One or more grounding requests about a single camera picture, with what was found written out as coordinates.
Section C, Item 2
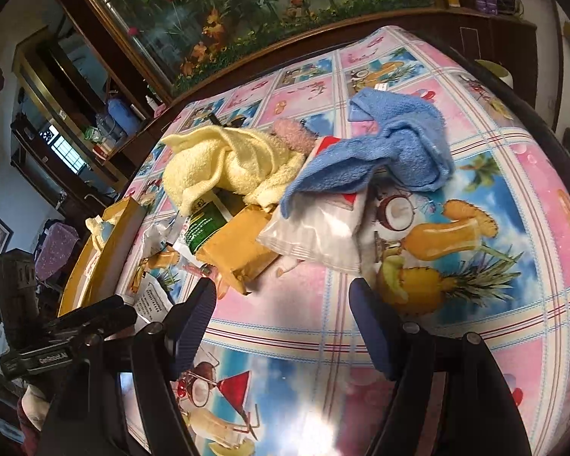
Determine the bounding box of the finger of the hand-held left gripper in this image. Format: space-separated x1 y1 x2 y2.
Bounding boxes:
40 294 138 344

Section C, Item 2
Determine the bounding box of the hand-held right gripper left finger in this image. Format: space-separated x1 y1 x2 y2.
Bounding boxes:
33 277 218 456

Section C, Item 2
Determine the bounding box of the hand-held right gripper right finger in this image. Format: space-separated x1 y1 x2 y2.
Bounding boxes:
348 278 535 456

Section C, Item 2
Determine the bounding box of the yellow cardboard box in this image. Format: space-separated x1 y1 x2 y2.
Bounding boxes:
57 197 146 319

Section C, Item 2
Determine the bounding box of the yellow towel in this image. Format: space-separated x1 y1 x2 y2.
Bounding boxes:
160 126 307 217

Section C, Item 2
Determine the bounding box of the pink fuzzy cloth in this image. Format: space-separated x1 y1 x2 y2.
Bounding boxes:
271 119 321 160

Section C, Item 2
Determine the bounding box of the person's left forearm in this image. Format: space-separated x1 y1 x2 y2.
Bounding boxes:
9 382 58 456

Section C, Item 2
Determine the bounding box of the white printed leaflet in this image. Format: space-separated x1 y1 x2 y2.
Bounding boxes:
133 278 176 328

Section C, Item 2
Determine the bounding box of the purple dotted stool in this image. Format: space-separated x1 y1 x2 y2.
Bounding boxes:
34 221 79 290

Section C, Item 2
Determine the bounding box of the fruit printed tablecloth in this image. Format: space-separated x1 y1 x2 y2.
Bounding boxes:
100 26 570 456

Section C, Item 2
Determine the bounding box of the brown paper envelope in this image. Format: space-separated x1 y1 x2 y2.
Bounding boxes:
195 204 281 298

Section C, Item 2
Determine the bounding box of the crumpled clear plastic wrapper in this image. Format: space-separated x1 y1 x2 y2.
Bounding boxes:
142 221 181 252

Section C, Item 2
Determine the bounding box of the green packet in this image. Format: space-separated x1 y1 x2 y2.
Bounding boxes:
173 195 238 255

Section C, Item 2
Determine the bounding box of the clear packet with red label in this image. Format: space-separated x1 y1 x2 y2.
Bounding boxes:
256 135 378 274

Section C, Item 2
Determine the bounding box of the barred window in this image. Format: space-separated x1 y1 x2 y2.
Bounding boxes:
40 126 84 167

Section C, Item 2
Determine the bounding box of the blue towel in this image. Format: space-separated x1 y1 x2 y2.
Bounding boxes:
279 88 456 217

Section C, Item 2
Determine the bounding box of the clear plastic jug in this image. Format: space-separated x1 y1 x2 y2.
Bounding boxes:
94 111 112 141

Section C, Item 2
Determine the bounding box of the small black object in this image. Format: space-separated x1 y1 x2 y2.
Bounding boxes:
204 113 243 129

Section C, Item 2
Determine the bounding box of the dark wooden shelf unit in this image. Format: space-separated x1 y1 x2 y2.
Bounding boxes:
9 24 153 200

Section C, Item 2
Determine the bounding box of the cream bucket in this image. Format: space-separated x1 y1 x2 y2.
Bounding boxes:
475 59 513 89

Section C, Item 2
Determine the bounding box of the large fish tank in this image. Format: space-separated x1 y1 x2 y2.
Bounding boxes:
64 0 450 100

